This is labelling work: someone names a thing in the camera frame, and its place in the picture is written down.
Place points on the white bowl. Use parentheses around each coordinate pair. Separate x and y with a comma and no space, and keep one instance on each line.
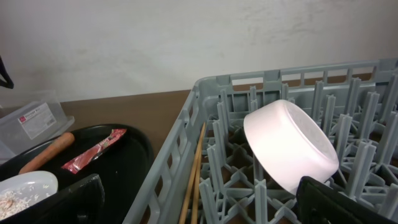
(289,144)

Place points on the rice and food scraps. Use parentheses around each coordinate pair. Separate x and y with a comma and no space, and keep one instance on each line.
(13,202)

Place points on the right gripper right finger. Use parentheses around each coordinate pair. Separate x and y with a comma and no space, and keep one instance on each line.
(318,203)

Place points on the grey plate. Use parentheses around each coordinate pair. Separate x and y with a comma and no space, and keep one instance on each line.
(39,184)

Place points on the red snack wrapper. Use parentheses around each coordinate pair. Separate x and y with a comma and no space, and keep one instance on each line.
(79,162)

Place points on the orange carrot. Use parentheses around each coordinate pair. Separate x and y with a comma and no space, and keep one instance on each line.
(60,144)

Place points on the clear plastic waste bin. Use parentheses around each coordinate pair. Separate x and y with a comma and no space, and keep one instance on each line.
(28,119)

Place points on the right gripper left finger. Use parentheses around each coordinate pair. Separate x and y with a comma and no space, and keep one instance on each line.
(81,202)

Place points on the wooden chopstick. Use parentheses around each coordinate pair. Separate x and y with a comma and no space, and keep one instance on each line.
(196,192)
(190,185)

